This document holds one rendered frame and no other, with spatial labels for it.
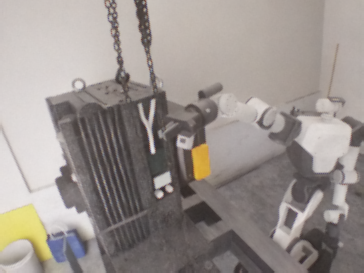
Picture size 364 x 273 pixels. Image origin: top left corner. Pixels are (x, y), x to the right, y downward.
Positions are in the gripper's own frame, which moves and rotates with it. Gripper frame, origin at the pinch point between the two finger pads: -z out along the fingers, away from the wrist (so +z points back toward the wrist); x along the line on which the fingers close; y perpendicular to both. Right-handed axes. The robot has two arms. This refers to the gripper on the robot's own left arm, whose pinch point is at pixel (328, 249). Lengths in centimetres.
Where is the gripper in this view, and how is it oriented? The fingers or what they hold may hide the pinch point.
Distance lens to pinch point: 183.0
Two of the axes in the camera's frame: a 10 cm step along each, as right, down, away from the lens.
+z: 0.5, -9.9, -1.2
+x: 0.7, 1.2, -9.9
